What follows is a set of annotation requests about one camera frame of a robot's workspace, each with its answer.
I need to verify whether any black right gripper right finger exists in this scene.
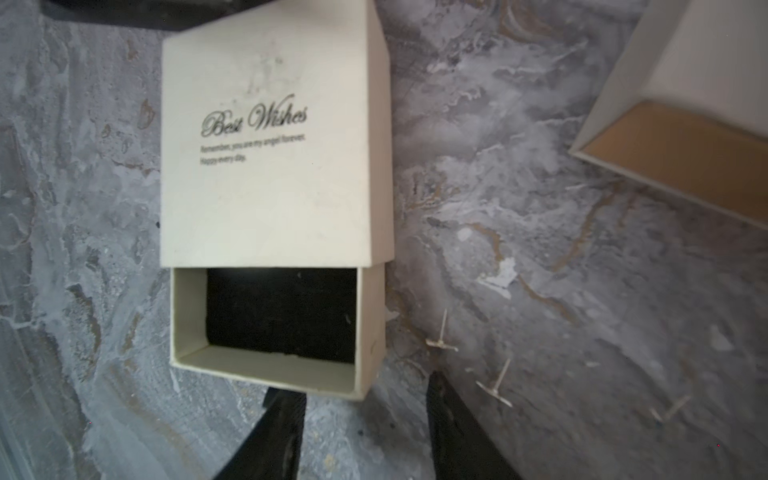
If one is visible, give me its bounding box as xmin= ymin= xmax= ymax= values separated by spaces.
xmin=426 ymin=371 xmax=522 ymax=480

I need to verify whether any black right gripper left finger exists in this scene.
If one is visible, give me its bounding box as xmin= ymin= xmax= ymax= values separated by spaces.
xmin=215 ymin=387 xmax=307 ymax=480

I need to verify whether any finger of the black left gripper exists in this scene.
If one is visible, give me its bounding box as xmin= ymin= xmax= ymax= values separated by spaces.
xmin=39 ymin=0 xmax=270 ymax=32

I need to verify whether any cream drawer jewelry box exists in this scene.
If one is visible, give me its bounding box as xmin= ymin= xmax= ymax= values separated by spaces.
xmin=160 ymin=1 xmax=395 ymax=401

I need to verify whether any cream small gift box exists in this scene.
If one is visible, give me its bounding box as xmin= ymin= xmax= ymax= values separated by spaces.
xmin=571 ymin=1 xmax=767 ymax=227

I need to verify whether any gold stud earring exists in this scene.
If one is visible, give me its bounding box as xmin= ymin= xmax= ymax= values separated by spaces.
xmin=476 ymin=358 xmax=513 ymax=408
xmin=425 ymin=309 xmax=459 ymax=352

